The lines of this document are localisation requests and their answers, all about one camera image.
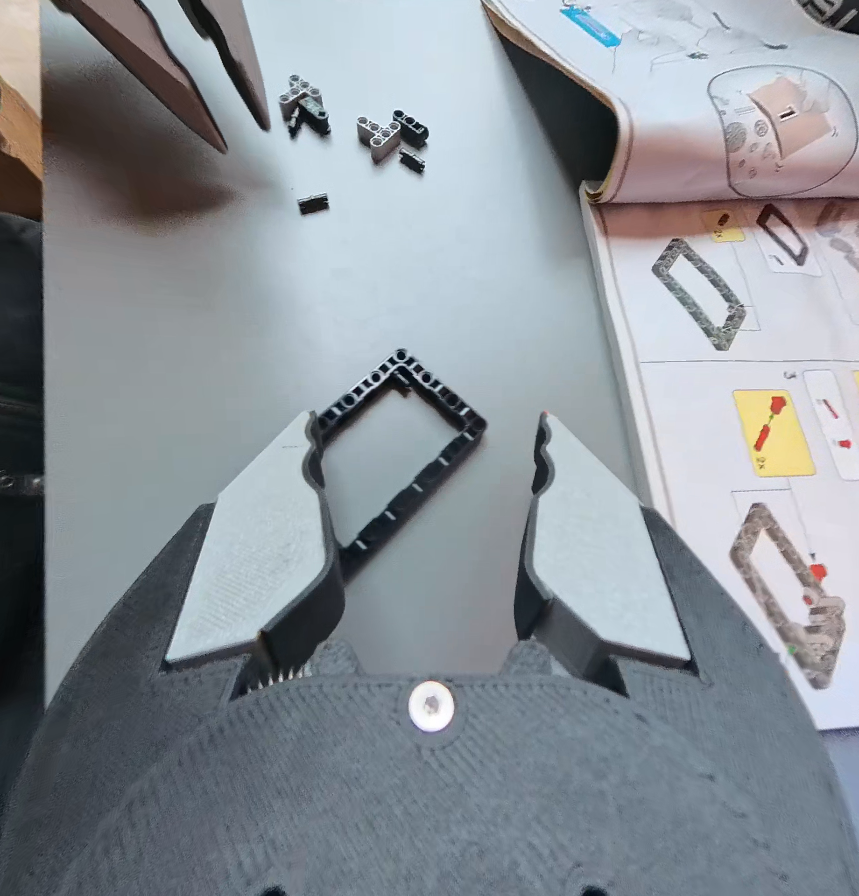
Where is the black rectangular lego frame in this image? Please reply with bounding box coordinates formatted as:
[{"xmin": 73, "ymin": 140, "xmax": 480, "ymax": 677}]
[{"xmin": 310, "ymin": 346, "xmax": 488, "ymax": 583}]

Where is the grey lego connector piece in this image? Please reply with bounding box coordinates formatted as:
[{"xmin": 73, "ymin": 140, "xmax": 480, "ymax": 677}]
[
  {"xmin": 279, "ymin": 73, "xmax": 325, "ymax": 123},
  {"xmin": 357, "ymin": 115, "xmax": 404, "ymax": 165}
]

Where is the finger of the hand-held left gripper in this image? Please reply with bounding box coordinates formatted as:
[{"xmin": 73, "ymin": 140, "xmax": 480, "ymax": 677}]
[
  {"xmin": 51, "ymin": 0, "xmax": 229, "ymax": 155},
  {"xmin": 179, "ymin": 0, "xmax": 272, "ymax": 134}
]

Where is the black lego beam piece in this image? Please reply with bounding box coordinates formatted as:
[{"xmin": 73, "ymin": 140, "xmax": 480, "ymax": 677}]
[{"xmin": 287, "ymin": 98, "xmax": 332, "ymax": 139}]

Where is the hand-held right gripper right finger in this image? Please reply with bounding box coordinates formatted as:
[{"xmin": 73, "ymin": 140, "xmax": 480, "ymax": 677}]
[{"xmin": 514, "ymin": 412, "xmax": 692, "ymax": 679}]

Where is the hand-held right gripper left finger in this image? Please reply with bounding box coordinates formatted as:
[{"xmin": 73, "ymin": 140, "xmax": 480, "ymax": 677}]
[{"xmin": 163, "ymin": 410, "xmax": 346, "ymax": 676}]

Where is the black lego connector block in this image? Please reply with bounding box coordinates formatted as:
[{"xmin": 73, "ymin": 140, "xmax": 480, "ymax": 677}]
[{"xmin": 392, "ymin": 108, "xmax": 430, "ymax": 149}]

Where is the lego instruction booklet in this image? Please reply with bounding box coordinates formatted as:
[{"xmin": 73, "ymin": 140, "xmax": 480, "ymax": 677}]
[{"xmin": 482, "ymin": 0, "xmax": 859, "ymax": 732}]

